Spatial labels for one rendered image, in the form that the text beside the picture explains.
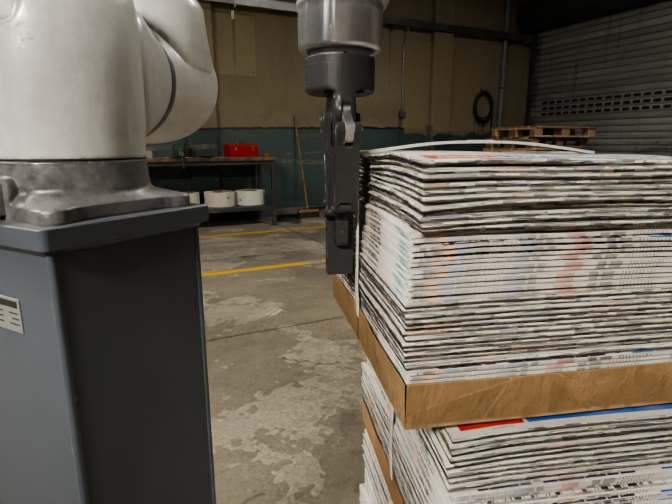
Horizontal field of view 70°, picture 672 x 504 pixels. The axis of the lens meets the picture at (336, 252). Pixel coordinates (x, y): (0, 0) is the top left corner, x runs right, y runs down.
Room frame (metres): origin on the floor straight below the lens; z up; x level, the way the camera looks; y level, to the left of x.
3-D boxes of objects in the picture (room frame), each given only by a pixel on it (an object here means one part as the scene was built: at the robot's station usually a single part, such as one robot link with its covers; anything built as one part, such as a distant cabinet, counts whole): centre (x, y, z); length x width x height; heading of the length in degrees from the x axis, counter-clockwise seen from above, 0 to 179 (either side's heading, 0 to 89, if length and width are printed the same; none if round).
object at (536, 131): (7.06, -2.93, 0.65); 1.33 x 0.94 x 1.30; 120
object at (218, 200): (6.27, 1.73, 0.55); 1.80 x 0.70 x 1.09; 116
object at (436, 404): (0.46, -0.18, 0.86); 0.29 x 0.16 x 0.04; 100
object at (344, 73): (0.54, 0.00, 1.12); 0.08 x 0.07 x 0.09; 9
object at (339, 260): (0.54, 0.00, 0.96); 0.03 x 0.01 x 0.07; 99
